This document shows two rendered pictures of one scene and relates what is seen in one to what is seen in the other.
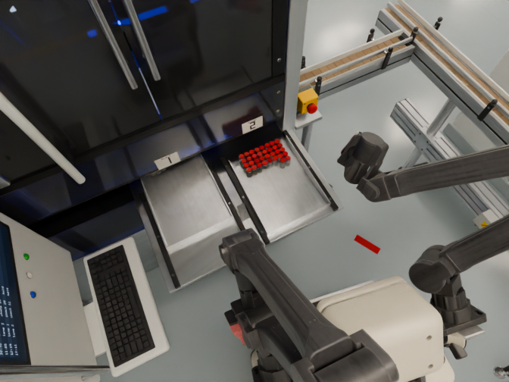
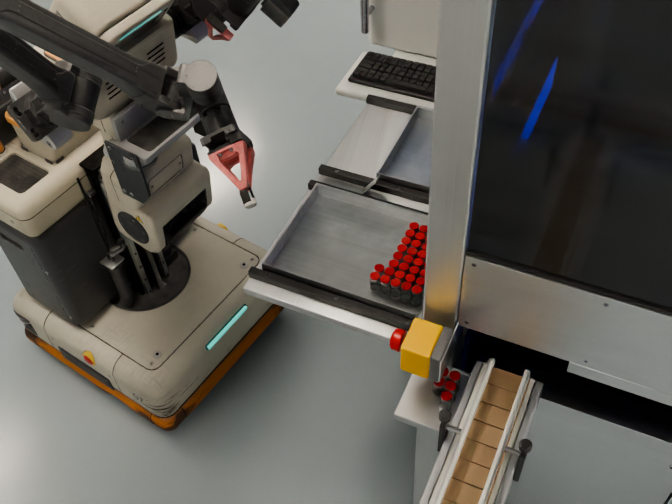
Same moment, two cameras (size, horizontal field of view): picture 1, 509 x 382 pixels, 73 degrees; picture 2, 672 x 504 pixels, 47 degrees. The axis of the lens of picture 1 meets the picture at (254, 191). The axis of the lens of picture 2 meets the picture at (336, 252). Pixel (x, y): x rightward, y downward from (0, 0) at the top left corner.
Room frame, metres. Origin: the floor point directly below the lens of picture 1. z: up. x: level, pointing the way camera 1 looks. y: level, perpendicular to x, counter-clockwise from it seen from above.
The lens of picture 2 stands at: (1.41, -0.82, 2.13)
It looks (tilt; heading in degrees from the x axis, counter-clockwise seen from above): 49 degrees down; 140
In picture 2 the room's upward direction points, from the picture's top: 5 degrees counter-clockwise
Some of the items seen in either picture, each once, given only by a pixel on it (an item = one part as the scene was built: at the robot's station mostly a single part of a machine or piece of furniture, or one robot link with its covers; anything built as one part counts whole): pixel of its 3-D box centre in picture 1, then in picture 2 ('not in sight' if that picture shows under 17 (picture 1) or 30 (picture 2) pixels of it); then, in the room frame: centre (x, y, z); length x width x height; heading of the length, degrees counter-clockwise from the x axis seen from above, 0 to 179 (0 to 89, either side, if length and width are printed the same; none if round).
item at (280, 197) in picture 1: (277, 183); (361, 248); (0.62, -0.09, 0.90); 0.34 x 0.26 x 0.04; 21
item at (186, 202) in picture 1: (184, 195); (465, 161); (0.60, 0.27, 0.90); 0.34 x 0.26 x 0.04; 22
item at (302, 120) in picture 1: (301, 111); (441, 400); (0.97, -0.23, 0.87); 0.14 x 0.13 x 0.02; 22
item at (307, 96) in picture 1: (305, 100); (425, 349); (0.93, -0.24, 1.00); 0.08 x 0.07 x 0.07; 22
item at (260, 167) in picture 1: (266, 164); (399, 258); (0.70, -0.06, 0.90); 0.18 x 0.02 x 0.05; 111
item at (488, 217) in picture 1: (489, 224); not in sight; (0.51, -1.09, 0.50); 0.12 x 0.05 x 0.09; 22
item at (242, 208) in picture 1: (249, 223); (349, 180); (0.46, 0.03, 0.91); 0.14 x 0.03 x 0.06; 22
